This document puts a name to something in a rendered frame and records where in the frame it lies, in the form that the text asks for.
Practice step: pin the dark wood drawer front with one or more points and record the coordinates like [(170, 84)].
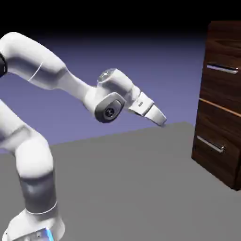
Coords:
[(220, 82), (212, 135)]

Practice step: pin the dark wood cabinet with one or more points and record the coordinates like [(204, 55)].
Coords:
[(222, 94)]

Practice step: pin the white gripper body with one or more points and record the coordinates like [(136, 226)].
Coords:
[(155, 114)]

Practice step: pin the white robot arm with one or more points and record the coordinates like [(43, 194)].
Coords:
[(47, 67)]

